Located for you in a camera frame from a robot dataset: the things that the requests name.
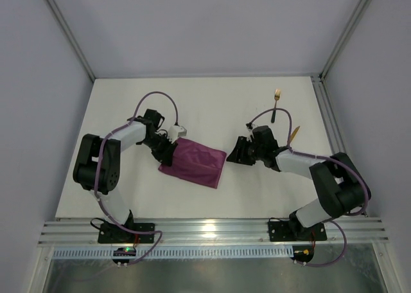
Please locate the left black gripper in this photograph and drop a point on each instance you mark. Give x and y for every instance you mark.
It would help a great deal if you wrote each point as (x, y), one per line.
(167, 153)

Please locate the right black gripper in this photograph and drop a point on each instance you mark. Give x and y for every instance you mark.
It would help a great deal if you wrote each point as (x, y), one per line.
(243, 151)

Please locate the purple satin napkin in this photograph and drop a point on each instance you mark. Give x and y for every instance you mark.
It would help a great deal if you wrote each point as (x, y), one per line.
(196, 163)

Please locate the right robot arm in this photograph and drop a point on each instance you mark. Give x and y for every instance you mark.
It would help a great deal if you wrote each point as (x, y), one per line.
(339, 187)

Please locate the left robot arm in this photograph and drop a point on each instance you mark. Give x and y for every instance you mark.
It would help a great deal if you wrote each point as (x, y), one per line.
(98, 163)

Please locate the gold fork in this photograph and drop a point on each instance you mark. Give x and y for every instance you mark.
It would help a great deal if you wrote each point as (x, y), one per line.
(277, 96)

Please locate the left controller board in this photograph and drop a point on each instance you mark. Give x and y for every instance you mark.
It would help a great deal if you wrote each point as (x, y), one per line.
(122, 256)

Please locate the controller board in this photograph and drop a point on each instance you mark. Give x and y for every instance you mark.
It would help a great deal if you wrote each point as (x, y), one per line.
(302, 254)
(122, 256)

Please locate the right controller board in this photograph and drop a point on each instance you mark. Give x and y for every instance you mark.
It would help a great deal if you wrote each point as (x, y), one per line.
(302, 254)

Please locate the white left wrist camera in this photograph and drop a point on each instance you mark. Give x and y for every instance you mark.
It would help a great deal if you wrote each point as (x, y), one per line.
(175, 132)

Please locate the black handled gold knife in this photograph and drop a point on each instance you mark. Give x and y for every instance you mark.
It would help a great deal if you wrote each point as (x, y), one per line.
(293, 134)

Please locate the front aluminium rail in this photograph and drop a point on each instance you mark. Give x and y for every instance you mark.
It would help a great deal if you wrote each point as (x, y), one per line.
(218, 231)

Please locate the aluminium rail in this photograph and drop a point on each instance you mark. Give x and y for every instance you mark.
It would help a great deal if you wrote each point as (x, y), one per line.
(329, 115)
(218, 231)

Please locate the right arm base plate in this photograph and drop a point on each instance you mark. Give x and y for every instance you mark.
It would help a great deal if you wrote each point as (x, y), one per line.
(280, 230)

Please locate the right aluminium rail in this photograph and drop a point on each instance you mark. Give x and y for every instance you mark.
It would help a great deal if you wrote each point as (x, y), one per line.
(329, 115)

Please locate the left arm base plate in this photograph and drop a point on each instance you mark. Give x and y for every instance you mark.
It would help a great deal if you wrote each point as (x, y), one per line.
(143, 233)

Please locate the slotted cable duct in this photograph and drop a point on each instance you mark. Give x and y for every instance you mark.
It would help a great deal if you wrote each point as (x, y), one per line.
(177, 252)

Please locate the left frame post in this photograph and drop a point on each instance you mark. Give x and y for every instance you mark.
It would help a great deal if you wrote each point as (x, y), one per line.
(70, 37)

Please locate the frame post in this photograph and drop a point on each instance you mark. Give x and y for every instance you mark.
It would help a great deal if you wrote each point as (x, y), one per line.
(347, 32)
(70, 37)

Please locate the right frame post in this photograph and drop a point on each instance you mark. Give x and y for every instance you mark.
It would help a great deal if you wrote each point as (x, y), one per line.
(347, 32)

